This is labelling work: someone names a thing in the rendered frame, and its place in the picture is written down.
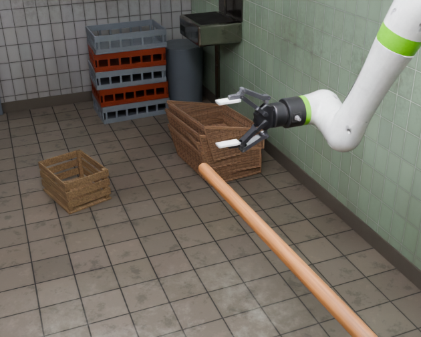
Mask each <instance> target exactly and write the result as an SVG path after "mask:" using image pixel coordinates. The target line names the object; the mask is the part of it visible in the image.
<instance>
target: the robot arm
mask: <svg viewBox="0 0 421 337"><path fill-rule="evenodd" d="M420 47H421V0H394V1H393V3H392V4H391V6H390V8H389V10H388V12H387V14H386V16H385V18H384V20H383V23H382V25H381V27H380V29H379V31H378V34H377V36H376V38H375V40H374V42H373V44H372V47H371V50H370V52H369V54H368V56H367V58H366V61H365V63H364V65H363V67H362V69H361V71H360V73H359V75H358V77H357V79H356V80H355V82H354V84H353V86H352V88H351V90H350V91H349V93H348V95H347V96H346V98H345V100H344V101H343V103H341V101H340V100H339V98H338V97H337V95H336V94H335V93H333V92H332V91H330V90H317V91H315V92H312V93H310V94H306V95H302V96H294V97H289V98H282V99H280V100H279V101H278V102H274V103H270V104H268V103H269V100H270V99H271V97H270V96H269V95H267V94H260V93H257V92H254V91H252V90H249V89H246V88H244V87H240V88H239V92H237V93H236V94H231V95H228V98H223V99H219V100H215V102H216V103H217V104H218V105H225V104H233V103H237V102H241V100H243V101H244V102H246V103H247V104H248V105H250V106H251V107H252V108H254V109H255V112H254V113H253V116H254V119H253V122H254V124H253V125H252V126H251V128H250V129H249V130H248V131H247V132H246V133H245V134H244V135H243V136H242V137H241V138H240V139H239V140H237V139H234V140H227V141H222V142H216V143H215V144H216V146H217V147H218V148H226V147H228V148H229V149H232V148H239V150H240V151H241V152H245V151H247V150H249V149H250V148H251V147H253V146H255V145H256V144H257V143H259V142H260V141H262V140H264V139H267V138H269V135H268V134H267V130H268V129H269V128H276V127H280V126H282V127H284V128H292V127H296V126H303V125H308V124H314V125H316V126H317V128H318V129H319V130H320V132H321V133H322V134H323V136H324V138H325V139H326V141H327V143H328V145H329V146H330V147H331V148H332V149H334V150H336V151H338V152H349V151H351V150H353V149H355V148H356V147H357V146H358V145H359V144H360V142H361V140H362V137H363V135H364V133H365V131H366V128H367V127H368V124H369V123H370V120H371V119H372V117H373V115H374V113H375V112H376V110H377V108H378V106H379V105H380V103H381V102H382V100H383V99H384V97H385V95H386V94H387V92H388V90H389V89H390V88H391V87H392V85H393V83H394V82H395V81H396V79H397V78H398V76H399V75H400V74H401V73H402V71H403V70H404V68H405V67H406V66H407V65H408V63H409V62H410V61H411V59H412V58H413V57H414V55H415V54H416V52H417V51H418V50H419V49H420ZM245 94H248V95H250V96H253V97H255V98H258V99H260V100H262V101H263V102H264V103H263V104H261V105H260V106H259V107H258V106H257V105H256V104H254V103H253V102H252V101H250V100H249V99H247V98H246V97H244V95H245ZM257 126H258V127H257ZM256 127H257V128H256ZM261 129H263V131H262V132H260V133H259V134H257V135H255V134H256V133H258V132H259V131H260V130H261ZM254 135H255V136H254ZM253 136H254V137H253Z"/></svg>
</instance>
